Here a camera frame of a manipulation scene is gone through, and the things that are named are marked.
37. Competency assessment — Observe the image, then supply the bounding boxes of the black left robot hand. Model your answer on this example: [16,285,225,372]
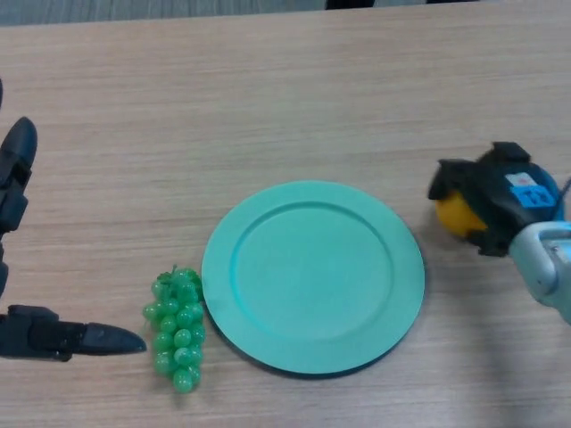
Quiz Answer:
[0,78,148,362]

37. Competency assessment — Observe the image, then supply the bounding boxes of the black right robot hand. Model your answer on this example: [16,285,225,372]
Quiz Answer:
[426,141,559,258]

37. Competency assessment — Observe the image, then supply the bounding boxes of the yellow pear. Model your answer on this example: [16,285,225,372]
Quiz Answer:
[434,189,490,241]

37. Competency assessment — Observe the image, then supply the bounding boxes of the green round plate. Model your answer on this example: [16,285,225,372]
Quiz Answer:
[201,180,426,379]

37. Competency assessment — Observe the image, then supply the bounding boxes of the green grape bunch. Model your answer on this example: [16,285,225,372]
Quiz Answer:
[141,263,207,396]

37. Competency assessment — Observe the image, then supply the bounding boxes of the black looped wrist cable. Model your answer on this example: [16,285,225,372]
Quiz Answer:
[555,176,571,222]

